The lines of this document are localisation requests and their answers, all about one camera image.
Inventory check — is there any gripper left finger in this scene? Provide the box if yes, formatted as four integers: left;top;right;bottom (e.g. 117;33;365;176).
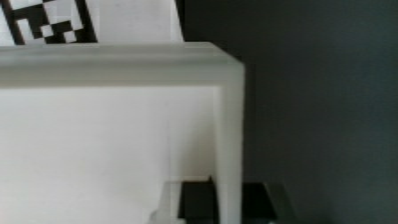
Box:
154;178;221;224

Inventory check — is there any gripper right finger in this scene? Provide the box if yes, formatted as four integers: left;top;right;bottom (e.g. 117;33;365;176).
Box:
241;182;296;224

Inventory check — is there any white drawer cabinet box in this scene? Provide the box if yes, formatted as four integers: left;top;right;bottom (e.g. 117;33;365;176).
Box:
0;0;246;224

